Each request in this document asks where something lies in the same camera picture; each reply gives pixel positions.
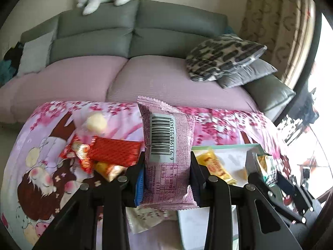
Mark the pink snack packet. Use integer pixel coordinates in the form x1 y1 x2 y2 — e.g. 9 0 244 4
137 95 199 211

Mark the green label biscuit packet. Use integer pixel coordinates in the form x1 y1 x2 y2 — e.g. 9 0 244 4
256 154 279 185

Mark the black white patterned pillow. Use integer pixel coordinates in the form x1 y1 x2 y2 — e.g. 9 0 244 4
185 34 268 82

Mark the grey quilted pillow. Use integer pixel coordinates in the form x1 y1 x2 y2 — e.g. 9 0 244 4
217 59 278 89

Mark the red foil snack packet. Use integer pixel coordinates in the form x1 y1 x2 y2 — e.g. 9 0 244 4
88 137 142 167

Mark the patterned beige curtain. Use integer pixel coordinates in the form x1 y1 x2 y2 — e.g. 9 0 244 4
238 0 316 91

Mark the silver white snack packet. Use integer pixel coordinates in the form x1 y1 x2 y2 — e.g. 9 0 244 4
126 206 179 233

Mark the dark window frame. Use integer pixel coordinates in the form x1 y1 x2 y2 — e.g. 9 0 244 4
276 0 324 125

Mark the pink floral printed blanket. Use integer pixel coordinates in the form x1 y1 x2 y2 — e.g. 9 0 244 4
0 100 292 250

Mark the teal cloth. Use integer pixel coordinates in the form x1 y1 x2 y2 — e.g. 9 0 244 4
0 60 19 86

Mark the grey sofa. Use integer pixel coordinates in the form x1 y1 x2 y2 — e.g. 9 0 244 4
19 0 297 121

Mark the pink ribbed sofa cover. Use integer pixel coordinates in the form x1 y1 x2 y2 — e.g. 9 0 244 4
0 56 259 124

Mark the beige orange snack packet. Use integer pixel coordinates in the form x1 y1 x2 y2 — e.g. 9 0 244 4
94 161 128 183

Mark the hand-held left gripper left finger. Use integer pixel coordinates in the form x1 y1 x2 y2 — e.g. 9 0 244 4
32 151 146 250

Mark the yellow snack packet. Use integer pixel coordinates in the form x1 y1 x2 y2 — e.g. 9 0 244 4
195 147 237 185

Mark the light grey cushion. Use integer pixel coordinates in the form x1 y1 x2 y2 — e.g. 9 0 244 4
17 30 56 77

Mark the dark clothes pile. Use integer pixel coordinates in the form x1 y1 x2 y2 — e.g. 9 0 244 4
4 42 24 63

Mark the teal edged white box tray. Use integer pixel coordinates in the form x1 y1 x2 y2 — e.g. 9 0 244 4
177 143 264 250

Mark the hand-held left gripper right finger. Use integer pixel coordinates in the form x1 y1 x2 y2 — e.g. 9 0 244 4
190 151 303 250

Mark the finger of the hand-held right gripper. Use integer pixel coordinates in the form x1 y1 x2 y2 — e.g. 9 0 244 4
245 151 276 201
276 170 310 209

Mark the cream bun in clear packet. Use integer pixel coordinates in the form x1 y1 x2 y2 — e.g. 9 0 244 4
78 112 108 138

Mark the small red white snack packet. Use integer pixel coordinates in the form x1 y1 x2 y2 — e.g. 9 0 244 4
59 134 94 174

